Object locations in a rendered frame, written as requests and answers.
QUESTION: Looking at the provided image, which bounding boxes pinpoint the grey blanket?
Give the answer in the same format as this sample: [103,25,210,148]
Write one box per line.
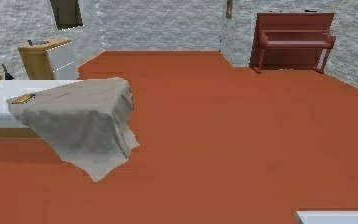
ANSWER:
[6,77,141,183]

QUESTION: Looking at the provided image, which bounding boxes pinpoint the reddish brown piano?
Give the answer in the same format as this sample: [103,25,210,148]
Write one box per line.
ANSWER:
[249,12,337,75]

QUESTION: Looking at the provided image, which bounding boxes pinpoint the wooden white chest of drawers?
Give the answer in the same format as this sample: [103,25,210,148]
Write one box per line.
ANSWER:
[17,38,78,81]

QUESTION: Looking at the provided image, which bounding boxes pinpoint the dark framed picture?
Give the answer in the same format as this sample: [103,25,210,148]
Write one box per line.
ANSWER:
[49,0,85,31]

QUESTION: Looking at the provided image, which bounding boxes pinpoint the brown book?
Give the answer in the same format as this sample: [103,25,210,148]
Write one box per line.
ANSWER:
[11,93,37,105]

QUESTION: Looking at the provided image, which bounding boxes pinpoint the grey object on chest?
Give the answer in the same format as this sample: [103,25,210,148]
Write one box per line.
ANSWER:
[27,39,50,47]

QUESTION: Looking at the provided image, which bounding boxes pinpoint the white table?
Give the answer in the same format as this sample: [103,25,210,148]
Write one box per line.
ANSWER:
[294,209,358,224]

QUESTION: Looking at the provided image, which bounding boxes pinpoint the brown wall hanging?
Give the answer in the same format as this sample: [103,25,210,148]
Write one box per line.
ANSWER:
[225,0,234,20]

